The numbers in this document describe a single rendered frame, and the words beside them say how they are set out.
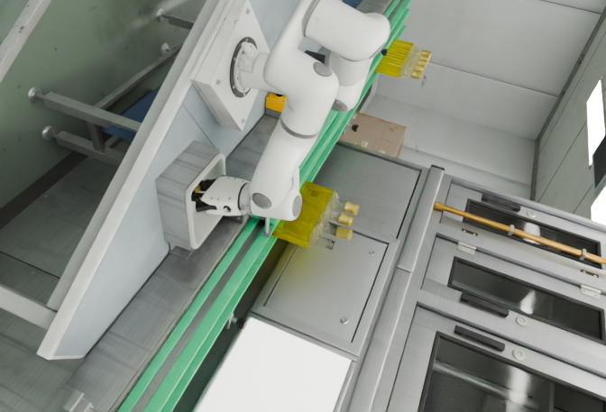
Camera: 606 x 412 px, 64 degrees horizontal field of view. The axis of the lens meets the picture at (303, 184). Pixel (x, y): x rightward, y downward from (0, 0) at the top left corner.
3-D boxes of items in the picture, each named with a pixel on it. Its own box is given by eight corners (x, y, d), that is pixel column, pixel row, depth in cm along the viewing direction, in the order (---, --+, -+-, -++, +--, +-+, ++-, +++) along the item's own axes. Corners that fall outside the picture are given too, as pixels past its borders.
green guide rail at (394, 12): (250, 199, 142) (275, 208, 140) (250, 196, 141) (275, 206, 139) (399, -6, 263) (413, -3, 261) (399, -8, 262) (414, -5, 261)
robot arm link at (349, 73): (325, 53, 100) (349, -9, 105) (316, 105, 123) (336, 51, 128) (370, 68, 100) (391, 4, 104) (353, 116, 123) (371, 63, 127)
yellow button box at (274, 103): (263, 114, 168) (283, 120, 166) (264, 95, 163) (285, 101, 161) (272, 103, 173) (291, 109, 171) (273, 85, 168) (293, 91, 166)
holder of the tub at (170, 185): (167, 253, 133) (191, 263, 131) (154, 179, 114) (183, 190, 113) (199, 213, 145) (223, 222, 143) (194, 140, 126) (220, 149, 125)
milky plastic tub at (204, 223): (165, 242, 129) (194, 253, 127) (155, 180, 114) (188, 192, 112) (200, 200, 141) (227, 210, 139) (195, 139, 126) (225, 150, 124)
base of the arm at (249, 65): (223, 68, 117) (283, 81, 112) (242, 24, 120) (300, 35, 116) (243, 100, 131) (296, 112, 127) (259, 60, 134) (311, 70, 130)
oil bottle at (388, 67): (360, 68, 233) (417, 84, 226) (362, 57, 229) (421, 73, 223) (363, 62, 237) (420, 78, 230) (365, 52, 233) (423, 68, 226)
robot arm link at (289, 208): (283, 175, 103) (300, 151, 109) (239, 169, 107) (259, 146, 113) (294, 228, 112) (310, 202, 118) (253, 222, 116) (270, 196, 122)
